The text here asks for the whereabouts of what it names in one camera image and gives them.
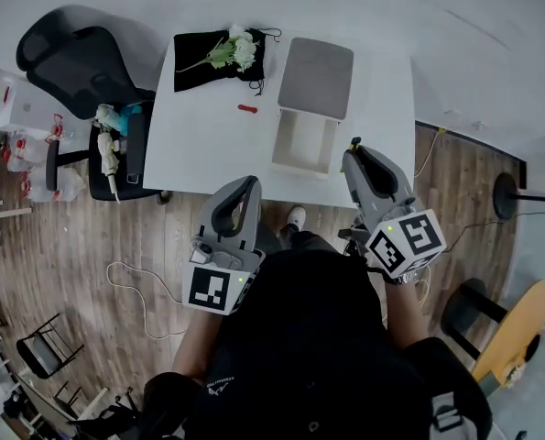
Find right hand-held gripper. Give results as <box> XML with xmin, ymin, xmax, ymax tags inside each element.
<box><xmin>343</xmin><ymin>144</ymin><xmax>448</xmax><ymax>280</ymax></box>

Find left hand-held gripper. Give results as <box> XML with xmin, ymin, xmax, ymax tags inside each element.
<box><xmin>181</xmin><ymin>176</ymin><xmax>267</xmax><ymax>317</ymax></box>

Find white drawer box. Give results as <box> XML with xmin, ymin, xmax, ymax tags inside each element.
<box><xmin>270</xmin><ymin>37</ymin><xmax>354</xmax><ymax>181</ymax></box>

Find person's left forearm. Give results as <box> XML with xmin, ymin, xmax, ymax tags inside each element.
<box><xmin>170</xmin><ymin>309</ymin><xmax>225</xmax><ymax>380</ymax></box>

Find person's right forearm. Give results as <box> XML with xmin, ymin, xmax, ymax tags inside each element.
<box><xmin>384</xmin><ymin>275</ymin><xmax>431</xmax><ymax>351</ymax></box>

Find person's right white shoe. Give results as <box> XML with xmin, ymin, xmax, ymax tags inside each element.
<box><xmin>286</xmin><ymin>205</ymin><xmax>307</xmax><ymax>233</ymax></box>

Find person's dark trousers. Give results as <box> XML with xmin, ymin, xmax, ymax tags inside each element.
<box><xmin>253</xmin><ymin>199</ymin><xmax>332</xmax><ymax>259</ymax></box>

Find black floor fan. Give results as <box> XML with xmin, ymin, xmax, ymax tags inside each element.
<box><xmin>491</xmin><ymin>171</ymin><xmax>545</xmax><ymax>236</ymax></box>

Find beige folded umbrella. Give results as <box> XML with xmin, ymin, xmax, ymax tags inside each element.
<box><xmin>96</xmin><ymin>128</ymin><xmax>123</xmax><ymax>204</ymax></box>

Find teal object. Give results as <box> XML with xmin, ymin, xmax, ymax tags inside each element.
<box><xmin>118</xmin><ymin>103</ymin><xmax>143</xmax><ymax>135</ymax></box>

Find person's black shirt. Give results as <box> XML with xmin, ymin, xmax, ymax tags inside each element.
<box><xmin>136</xmin><ymin>248</ymin><xmax>493</xmax><ymax>440</ymax></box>

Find black round stool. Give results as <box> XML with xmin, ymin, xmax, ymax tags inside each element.
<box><xmin>440</xmin><ymin>278</ymin><xmax>509</xmax><ymax>361</ymax></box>

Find white wrapped bundle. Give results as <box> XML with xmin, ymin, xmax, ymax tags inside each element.
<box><xmin>95</xmin><ymin>104</ymin><xmax>122</xmax><ymax>132</ymax></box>

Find white artificial flower stem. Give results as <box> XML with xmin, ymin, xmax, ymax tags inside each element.
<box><xmin>176</xmin><ymin>24</ymin><xmax>260</xmax><ymax>73</ymax></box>

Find large clear plastic bag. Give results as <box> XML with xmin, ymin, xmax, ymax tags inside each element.
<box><xmin>27</xmin><ymin>167</ymin><xmax>88</xmax><ymax>202</ymax></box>

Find round yellow wooden table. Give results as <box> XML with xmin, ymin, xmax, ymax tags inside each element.
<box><xmin>471</xmin><ymin>278</ymin><xmax>545</xmax><ymax>389</ymax></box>

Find small clear plastic bag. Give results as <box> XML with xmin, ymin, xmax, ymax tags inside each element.
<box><xmin>5</xmin><ymin>130</ymin><xmax>49</xmax><ymax>173</ymax></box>

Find black mesh office chair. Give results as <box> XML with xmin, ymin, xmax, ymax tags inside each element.
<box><xmin>16</xmin><ymin>9</ymin><xmax>170</xmax><ymax>204</ymax></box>

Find white cardboard boxes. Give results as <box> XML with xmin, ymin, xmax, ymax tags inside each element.
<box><xmin>0</xmin><ymin>78</ymin><xmax>79</xmax><ymax>137</ymax></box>

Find black folding chair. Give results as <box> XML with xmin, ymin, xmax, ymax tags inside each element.
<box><xmin>15</xmin><ymin>312</ymin><xmax>86</xmax><ymax>380</ymax></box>

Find long white cable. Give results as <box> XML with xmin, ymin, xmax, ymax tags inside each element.
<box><xmin>412</xmin><ymin>127</ymin><xmax>447</xmax><ymax>314</ymax></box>

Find thin black cable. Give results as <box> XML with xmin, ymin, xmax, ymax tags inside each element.
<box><xmin>445</xmin><ymin>208</ymin><xmax>545</xmax><ymax>254</ymax></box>

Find short white looped cable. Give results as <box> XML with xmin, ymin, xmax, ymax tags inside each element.
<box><xmin>105</xmin><ymin>261</ymin><xmax>191</xmax><ymax>341</ymax></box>

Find black drawstring cloth bag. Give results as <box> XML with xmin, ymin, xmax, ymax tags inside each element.
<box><xmin>173</xmin><ymin>27</ymin><xmax>282</xmax><ymax>96</ymax></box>

